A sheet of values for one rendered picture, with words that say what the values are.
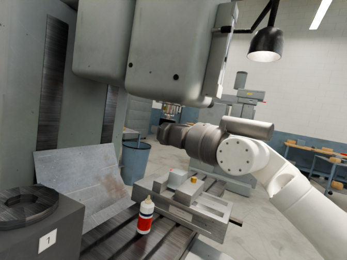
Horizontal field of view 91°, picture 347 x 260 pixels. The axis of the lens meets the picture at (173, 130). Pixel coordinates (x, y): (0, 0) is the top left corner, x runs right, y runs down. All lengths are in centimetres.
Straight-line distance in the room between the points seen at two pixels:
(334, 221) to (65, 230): 37
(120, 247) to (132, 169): 227
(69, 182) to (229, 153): 57
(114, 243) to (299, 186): 44
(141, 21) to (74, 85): 36
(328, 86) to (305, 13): 247
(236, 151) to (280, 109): 667
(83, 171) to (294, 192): 66
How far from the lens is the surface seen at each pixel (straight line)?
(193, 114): 738
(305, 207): 33
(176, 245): 57
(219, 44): 45
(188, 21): 41
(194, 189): 62
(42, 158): 70
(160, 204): 65
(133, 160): 271
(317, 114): 708
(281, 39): 46
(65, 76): 70
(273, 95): 700
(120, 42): 48
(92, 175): 78
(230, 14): 48
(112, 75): 47
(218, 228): 60
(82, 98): 73
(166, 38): 42
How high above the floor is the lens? 129
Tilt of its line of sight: 7 degrees down
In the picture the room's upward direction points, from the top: 10 degrees clockwise
